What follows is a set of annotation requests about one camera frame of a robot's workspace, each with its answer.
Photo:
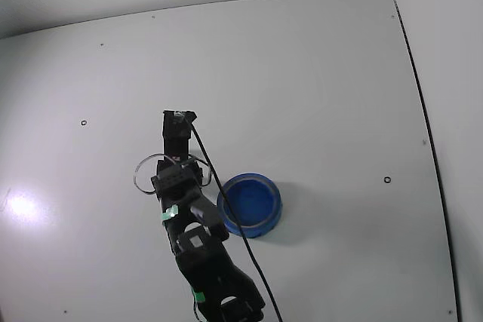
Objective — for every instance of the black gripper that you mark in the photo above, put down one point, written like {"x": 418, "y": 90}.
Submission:
{"x": 174, "y": 147}

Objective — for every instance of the blue tape roll bin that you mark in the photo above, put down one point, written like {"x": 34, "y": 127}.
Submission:
{"x": 256, "y": 201}

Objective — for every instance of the green tape piece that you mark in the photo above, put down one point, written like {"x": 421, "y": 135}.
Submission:
{"x": 170, "y": 213}
{"x": 199, "y": 295}

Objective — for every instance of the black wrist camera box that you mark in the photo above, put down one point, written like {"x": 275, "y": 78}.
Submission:
{"x": 176, "y": 135}

